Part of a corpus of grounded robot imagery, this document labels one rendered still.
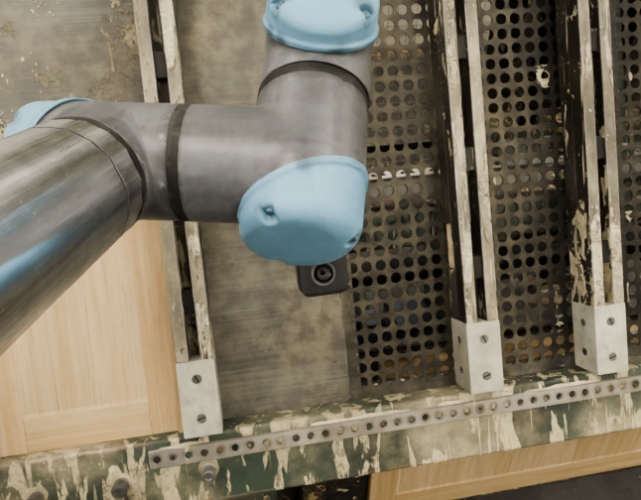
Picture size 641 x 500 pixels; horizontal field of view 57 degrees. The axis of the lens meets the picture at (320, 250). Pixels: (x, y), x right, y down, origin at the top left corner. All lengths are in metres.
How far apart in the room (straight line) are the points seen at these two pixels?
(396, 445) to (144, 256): 0.54
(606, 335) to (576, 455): 0.69
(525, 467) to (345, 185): 1.48
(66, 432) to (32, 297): 0.85
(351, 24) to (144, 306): 0.73
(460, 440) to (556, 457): 0.68
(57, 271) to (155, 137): 0.13
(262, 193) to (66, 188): 0.11
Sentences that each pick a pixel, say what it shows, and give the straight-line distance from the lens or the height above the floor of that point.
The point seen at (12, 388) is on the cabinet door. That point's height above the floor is 0.99.
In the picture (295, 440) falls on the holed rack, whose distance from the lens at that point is 1.05.
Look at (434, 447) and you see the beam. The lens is 1.12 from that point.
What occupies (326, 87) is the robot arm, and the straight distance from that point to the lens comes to 0.37.
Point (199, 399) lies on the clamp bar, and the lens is 1.00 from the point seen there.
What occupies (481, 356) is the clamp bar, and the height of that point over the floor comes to 0.98.
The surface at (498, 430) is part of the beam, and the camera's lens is 1.15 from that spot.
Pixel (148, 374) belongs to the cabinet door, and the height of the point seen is 0.98.
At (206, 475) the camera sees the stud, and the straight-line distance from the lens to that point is 1.04.
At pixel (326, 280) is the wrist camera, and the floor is 1.39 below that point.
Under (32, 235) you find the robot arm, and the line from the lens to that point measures 0.25.
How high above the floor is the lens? 1.72
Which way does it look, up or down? 35 degrees down
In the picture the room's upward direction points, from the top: straight up
